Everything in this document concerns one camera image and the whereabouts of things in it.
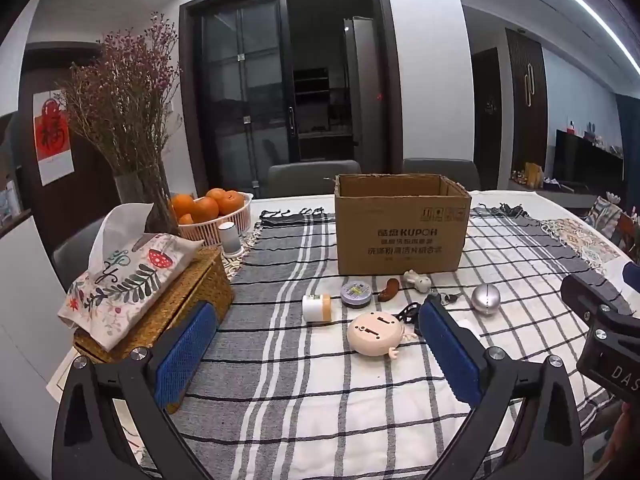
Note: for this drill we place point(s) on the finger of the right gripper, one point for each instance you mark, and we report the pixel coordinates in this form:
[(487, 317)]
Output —
[(585, 293), (631, 275)]

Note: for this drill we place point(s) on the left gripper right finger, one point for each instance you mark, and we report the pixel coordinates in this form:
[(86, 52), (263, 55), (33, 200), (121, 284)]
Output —
[(545, 441)]

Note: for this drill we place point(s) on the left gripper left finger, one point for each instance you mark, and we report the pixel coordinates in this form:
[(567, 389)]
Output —
[(89, 442)]

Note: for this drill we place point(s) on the silver metal egg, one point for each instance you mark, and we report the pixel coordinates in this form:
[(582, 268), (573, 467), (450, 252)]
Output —
[(486, 299)]

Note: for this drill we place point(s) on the white ceramic figurine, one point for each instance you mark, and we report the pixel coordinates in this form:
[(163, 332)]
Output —
[(420, 282)]

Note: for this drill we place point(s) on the brown wooden piece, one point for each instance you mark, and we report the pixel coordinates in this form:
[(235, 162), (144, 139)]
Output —
[(390, 290)]

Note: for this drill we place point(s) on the round pink toy clock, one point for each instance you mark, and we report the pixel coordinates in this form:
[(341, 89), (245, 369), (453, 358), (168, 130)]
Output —
[(376, 334)]

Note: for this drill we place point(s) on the white bottle yellow cap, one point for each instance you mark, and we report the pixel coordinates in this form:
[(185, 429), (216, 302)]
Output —
[(317, 308)]

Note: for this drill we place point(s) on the round tin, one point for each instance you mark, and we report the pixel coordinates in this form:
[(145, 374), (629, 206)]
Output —
[(356, 294)]

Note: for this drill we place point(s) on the right hand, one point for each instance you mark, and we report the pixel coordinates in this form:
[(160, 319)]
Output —
[(622, 432)]

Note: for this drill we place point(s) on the patterned table mat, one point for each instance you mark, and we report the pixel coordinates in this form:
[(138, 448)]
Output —
[(598, 244)]

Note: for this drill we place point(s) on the black television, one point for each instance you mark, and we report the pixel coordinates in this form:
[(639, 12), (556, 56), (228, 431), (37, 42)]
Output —
[(581, 164)]

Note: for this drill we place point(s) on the floral fabric tissue cover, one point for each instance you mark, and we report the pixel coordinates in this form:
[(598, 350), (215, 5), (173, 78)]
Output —
[(128, 270)]

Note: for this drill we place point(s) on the wicker tissue box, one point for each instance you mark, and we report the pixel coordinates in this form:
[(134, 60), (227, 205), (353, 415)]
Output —
[(203, 280)]

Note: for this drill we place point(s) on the grey dining chair right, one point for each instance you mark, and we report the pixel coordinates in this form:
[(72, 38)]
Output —
[(459, 170)]

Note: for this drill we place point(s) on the grey dining chair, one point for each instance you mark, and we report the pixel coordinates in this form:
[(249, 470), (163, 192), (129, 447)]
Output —
[(459, 170), (307, 178)]

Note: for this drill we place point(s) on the black binder clip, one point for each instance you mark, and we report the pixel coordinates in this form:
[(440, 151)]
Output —
[(410, 314)]

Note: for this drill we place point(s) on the black white plaid cloth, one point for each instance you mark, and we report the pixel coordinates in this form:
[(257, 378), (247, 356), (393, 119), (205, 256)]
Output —
[(278, 398)]

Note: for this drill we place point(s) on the small white cylinder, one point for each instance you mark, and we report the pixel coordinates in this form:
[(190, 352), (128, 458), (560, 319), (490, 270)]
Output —
[(230, 239)]

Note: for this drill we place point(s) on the white fruit basket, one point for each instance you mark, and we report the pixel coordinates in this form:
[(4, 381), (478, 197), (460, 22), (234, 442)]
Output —
[(208, 232)]

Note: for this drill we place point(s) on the brown cardboard box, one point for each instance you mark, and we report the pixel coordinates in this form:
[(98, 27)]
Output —
[(387, 224)]

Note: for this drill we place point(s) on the orange fruit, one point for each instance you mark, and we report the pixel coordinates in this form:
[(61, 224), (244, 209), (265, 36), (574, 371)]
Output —
[(216, 193), (182, 204), (229, 202), (204, 209)]

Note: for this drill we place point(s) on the grey dining chair left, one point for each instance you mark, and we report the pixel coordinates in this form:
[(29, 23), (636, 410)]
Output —
[(307, 178)]

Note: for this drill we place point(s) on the dried purple flowers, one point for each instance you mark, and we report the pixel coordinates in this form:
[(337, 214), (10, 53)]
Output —
[(120, 101)]

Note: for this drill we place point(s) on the red fu wall calendar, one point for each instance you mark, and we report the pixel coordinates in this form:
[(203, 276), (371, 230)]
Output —
[(51, 137)]

